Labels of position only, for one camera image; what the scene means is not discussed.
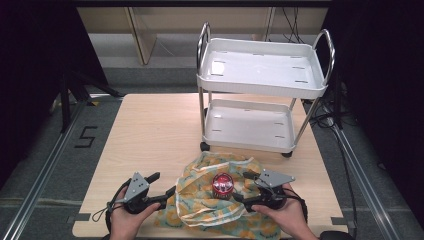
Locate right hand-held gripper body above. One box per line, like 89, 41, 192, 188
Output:
253, 168, 296, 212

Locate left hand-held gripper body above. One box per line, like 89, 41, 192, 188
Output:
122, 171, 161, 215

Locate red can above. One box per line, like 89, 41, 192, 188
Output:
211, 172, 235, 200

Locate yellow green patterned cloth bag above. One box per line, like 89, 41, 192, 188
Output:
153, 150, 283, 240

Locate white two-tier cart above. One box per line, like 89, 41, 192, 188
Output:
195, 21, 336, 158

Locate person's left hand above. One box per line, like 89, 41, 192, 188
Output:
109, 186, 162, 240

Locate person's right hand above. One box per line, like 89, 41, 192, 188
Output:
251, 184, 305, 234

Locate black tripod stand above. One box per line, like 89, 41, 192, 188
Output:
59, 71, 124, 134

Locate black curtain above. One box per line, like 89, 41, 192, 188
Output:
321, 0, 424, 231
0, 0, 108, 189

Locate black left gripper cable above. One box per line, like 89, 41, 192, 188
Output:
91, 178, 133, 240

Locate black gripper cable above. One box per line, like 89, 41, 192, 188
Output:
281, 191, 355, 240
91, 178, 133, 240

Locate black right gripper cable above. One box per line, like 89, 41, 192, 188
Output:
281, 191, 355, 240

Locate black floor cables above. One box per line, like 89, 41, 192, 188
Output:
309, 94, 358, 131

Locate aluminium floor rail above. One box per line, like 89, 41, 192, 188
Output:
0, 99, 88, 240
328, 116, 401, 240

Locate wooden panel frame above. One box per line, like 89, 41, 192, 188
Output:
77, 7, 329, 66

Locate hanging black cables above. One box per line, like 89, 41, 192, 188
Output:
281, 7, 306, 44

